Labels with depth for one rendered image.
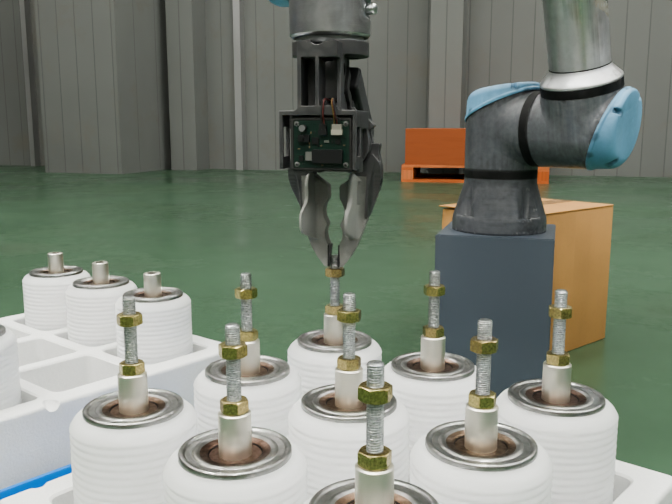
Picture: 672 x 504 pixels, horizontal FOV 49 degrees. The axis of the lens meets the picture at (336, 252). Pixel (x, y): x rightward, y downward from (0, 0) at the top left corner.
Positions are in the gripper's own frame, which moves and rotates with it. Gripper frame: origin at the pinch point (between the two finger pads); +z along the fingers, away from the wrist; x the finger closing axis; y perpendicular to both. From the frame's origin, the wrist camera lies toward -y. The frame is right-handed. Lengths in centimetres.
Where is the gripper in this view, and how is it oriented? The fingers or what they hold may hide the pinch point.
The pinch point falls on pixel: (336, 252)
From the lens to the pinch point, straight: 73.6
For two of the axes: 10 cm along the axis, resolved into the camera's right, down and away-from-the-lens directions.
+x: 9.7, 0.4, -2.3
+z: 0.0, 9.9, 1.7
